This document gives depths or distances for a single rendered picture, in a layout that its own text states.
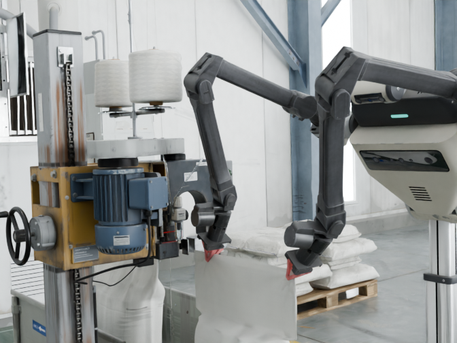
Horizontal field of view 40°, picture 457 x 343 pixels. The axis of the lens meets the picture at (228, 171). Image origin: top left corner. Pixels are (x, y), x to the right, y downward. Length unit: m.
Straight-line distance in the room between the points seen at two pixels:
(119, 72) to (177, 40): 4.99
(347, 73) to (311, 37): 6.52
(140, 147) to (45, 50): 0.44
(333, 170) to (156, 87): 0.62
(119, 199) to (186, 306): 1.08
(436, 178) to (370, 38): 7.53
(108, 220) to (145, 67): 0.46
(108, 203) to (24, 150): 3.01
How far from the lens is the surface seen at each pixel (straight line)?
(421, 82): 1.62
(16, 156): 4.83
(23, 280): 4.93
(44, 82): 2.06
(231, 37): 7.62
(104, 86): 2.17
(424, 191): 2.07
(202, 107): 1.89
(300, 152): 8.16
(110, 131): 5.94
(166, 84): 1.93
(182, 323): 2.90
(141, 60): 1.95
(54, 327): 2.14
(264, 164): 7.84
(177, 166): 2.18
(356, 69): 1.48
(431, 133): 1.93
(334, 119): 1.53
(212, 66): 1.87
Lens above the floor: 1.41
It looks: 3 degrees down
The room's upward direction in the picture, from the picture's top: 2 degrees counter-clockwise
